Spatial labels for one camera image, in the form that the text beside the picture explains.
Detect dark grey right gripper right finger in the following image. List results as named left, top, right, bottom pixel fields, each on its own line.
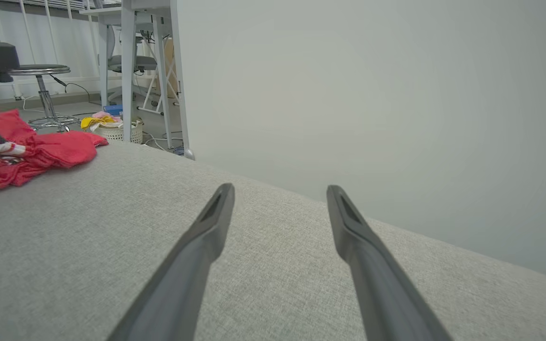
left=326, top=185, right=454, bottom=341

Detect white floor cables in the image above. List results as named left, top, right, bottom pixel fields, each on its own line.
left=143, top=132, right=184, bottom=153

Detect grey office chair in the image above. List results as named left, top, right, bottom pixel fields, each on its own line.
left=104, top=24, right=159, bottom=103

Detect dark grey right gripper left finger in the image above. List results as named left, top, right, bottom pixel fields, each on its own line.
left=107, top=183, right=236, bottom=341

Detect red Bulls basketball jersey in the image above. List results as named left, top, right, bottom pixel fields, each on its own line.
left=0, top=109, right=109, bottom=205

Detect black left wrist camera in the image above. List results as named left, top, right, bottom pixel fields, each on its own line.
left=0, top=42, right=20, bottom=84

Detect yellow cloth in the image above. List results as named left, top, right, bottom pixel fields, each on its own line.
left=80, top=116, right=115, bottom=130

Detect white folding rack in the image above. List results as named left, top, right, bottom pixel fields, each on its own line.
left=137, top=38, right=179, bottom=116

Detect white table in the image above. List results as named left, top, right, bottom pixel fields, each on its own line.
left=79, top=0, right=184, bottom=150

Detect black floor cable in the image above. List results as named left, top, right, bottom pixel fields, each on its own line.
left=49, top=73, right=103, bottom=106

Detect round black chrome stool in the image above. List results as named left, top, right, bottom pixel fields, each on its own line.
left=9, top=64, right=79, bottom=133

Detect white woven laundry basket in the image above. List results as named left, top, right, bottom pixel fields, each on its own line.
left=94, top=120, right=144, bottom=144

